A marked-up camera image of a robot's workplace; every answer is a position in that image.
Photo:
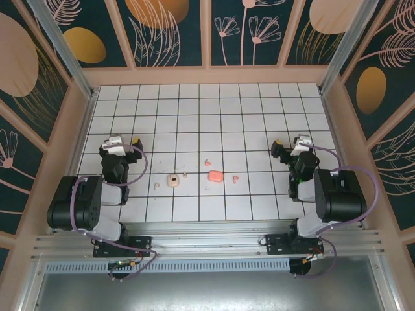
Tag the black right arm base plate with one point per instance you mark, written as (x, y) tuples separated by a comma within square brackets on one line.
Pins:
[(275, 244)]

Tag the aluminium mounting rail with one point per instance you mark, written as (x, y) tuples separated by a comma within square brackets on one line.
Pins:
[(207, 241)]

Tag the small green circuit board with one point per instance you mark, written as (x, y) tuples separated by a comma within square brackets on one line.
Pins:
[(123, 263)]

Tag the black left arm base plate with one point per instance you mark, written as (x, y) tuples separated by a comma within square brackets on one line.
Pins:
[(142, 244)]

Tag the pink earbud charging case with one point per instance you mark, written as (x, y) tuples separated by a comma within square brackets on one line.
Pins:
[(216, 176)]

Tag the aluminium side rail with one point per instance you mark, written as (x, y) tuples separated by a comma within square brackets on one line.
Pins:
[(85, 123), (328, 110)]

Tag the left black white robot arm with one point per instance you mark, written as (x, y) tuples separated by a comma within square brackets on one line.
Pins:
[(81, 201)]

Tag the grey metal sheet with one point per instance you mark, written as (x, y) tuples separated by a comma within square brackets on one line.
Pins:
[(207, 291)]

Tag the aluminium corner post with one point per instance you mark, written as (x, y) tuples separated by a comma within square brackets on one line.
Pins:
[(343, 45), (65, 52)]

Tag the cream earbud charging case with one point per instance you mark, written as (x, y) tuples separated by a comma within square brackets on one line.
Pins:
[(173, 180)]

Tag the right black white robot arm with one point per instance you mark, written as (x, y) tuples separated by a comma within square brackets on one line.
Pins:
[(340, 194)]

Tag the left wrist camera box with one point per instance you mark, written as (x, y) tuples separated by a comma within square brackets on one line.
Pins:
[(113, 145)]

